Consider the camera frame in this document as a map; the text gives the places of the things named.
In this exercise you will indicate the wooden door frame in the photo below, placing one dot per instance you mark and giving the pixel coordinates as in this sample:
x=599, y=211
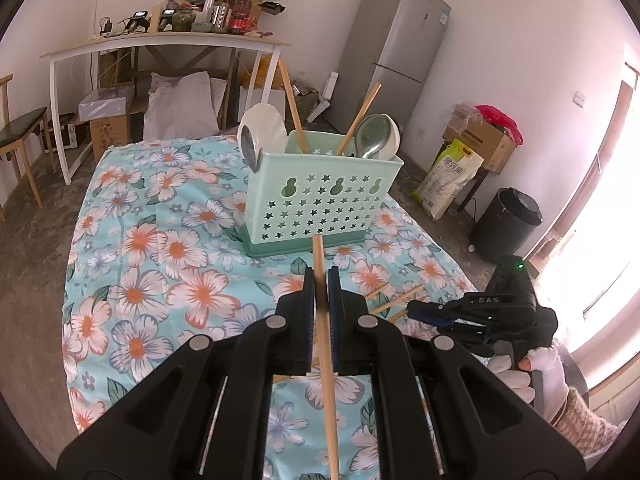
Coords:
x=625, y=110

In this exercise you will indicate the dark case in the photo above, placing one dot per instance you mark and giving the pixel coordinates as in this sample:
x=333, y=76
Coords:
x=62, y=132

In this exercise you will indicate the green perforated utensil basket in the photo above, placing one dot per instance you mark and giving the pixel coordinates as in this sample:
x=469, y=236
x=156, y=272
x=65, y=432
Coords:
x=320, y=210

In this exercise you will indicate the person's right forearm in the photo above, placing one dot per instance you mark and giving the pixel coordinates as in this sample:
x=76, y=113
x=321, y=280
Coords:
x=585, y=427

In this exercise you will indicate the brown cardboard box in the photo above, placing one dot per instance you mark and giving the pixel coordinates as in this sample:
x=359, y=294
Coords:
x=485, y=144

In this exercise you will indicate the light wooden chopstick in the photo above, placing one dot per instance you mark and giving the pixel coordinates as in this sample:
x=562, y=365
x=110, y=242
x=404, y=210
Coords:
x=377, y=291
x=400, y=299
x=292, y=105
x=327, y=410
x=398, y=315
x=360, y=112

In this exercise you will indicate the person's right hand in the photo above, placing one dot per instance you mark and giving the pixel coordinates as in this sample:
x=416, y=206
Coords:
x=550, y=375

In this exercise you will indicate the black electronic device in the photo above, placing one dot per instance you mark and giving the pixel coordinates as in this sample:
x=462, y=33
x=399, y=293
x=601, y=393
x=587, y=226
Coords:
x=137, y=21

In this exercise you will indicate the floral tablecloth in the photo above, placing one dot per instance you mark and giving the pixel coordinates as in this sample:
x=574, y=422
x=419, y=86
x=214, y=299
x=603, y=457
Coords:
x=150, y=260

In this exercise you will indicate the black trash bin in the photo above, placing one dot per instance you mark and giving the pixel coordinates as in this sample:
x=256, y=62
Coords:
x=505, y=225

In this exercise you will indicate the flat grey box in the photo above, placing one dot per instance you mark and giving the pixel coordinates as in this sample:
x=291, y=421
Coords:
x=105, y=102

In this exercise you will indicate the printed cardboard box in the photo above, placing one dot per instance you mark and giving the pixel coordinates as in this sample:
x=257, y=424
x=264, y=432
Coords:
x=110, y=136

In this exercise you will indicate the white desk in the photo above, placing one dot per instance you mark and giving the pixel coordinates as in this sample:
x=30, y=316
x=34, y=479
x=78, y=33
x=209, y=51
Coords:
x=150, y=40

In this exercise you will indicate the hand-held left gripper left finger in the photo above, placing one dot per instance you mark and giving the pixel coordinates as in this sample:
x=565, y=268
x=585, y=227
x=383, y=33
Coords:
x=310, y=310

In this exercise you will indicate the wooden chair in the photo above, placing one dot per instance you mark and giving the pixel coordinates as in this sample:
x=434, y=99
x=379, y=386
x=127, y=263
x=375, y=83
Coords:
x=20, y=125

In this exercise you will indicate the red soda bottle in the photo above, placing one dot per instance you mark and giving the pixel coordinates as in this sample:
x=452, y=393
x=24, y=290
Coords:
x=243, y=12

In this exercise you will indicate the red plastic bag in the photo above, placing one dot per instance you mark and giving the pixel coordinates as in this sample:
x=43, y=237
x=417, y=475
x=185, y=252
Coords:
x=497, y=116

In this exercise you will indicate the grey refrigerator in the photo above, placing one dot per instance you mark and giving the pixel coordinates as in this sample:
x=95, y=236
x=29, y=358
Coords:
x=395, y=45

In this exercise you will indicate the small white box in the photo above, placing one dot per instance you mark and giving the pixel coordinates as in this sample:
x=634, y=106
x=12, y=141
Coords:
x=331, y=86

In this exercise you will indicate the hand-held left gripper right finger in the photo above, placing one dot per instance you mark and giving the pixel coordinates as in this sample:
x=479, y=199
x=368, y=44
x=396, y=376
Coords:
x=334, y=310

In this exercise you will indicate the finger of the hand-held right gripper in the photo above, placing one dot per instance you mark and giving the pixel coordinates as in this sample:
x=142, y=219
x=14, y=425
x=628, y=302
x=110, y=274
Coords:
x=465, y=336
x=435, y=310

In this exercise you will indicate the wall socket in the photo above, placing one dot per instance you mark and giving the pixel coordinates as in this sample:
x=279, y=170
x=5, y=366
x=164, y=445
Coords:
x=579, y=99

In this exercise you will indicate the white and yellow sack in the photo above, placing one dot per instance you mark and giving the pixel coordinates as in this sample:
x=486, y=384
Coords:
x=447, y=180

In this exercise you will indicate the white cloth sack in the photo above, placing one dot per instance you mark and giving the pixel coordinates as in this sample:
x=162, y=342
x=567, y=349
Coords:
x=180, y=105

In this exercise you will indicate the glass jar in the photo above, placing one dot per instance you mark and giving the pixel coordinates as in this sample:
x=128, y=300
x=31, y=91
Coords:
x=183, y=20

